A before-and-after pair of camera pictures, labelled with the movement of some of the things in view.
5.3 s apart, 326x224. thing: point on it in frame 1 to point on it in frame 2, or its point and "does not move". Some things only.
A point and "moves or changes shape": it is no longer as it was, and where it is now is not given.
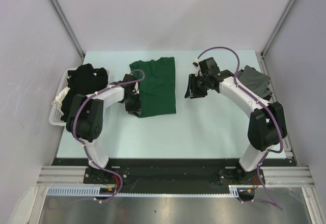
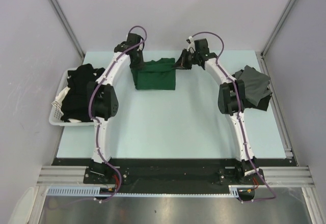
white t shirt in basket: (58, 99) does not move
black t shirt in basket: (83, 80) does not move
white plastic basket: (61, 85) does not move
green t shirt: (157, 90) moves or changes shape
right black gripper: (192, 91) to (182, 62)
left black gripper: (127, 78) to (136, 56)
